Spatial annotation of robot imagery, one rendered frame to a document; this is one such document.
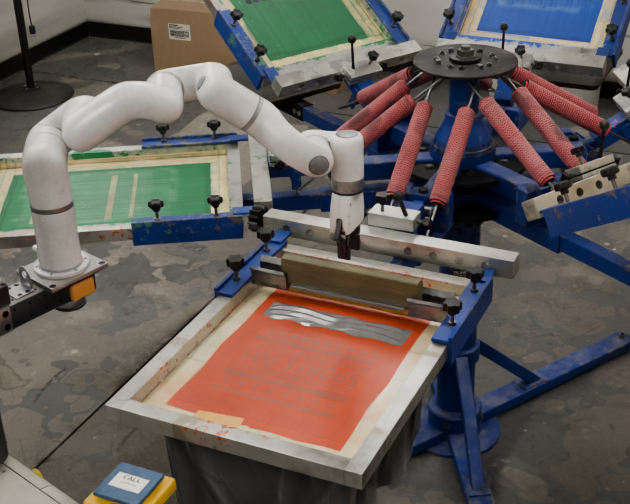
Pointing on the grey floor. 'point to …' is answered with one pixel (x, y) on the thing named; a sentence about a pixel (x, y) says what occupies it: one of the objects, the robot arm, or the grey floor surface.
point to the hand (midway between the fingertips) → (348, 246)
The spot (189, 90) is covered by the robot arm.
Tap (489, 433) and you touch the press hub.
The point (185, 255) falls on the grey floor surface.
